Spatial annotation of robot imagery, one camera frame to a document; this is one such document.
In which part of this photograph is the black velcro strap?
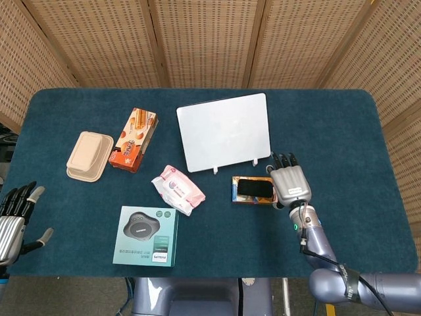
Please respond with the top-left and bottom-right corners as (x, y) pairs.
(337, 261), (361, 299)

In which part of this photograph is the grey robot torso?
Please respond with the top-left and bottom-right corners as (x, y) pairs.
(131, 277), (274, 316)

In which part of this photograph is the metal table leg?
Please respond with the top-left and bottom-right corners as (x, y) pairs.
(281, 278), (292, 316)

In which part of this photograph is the pink wet wipes pack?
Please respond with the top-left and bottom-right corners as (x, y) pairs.
(151, 164), (207, 217)

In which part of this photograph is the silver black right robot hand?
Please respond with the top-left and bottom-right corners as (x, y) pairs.
(264, 151), (312, 210)

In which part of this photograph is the orange colourful flat box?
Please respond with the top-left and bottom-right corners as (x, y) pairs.
(231, 176), (279, 205)

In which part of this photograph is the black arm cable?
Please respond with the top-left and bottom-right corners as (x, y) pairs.
(299, 226), (395, 316)

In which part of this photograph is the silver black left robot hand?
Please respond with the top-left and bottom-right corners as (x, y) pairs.
(0, 180), (55, 267)

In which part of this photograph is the orange biscuit box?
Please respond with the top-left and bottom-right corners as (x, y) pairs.
(108, 107), (159, 174)

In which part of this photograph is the black equipment behind table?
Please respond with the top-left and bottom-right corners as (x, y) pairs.
(0, 122), (19, 185)

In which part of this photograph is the blue carpet table mat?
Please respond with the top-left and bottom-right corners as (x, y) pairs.
(0, 88), (419, 279)

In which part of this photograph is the beige lidded lunch container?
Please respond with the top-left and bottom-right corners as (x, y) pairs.
(66, 130), (114, 182)

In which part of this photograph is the white tablet stand board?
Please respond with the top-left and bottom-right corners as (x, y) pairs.
(176, 92), (272, 174)

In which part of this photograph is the rattan folding screen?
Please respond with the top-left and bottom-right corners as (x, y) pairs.
(0, 0), (421, 231)

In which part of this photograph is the teal speaker product box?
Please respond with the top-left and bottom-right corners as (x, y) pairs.
(112, 205), (180, 268)

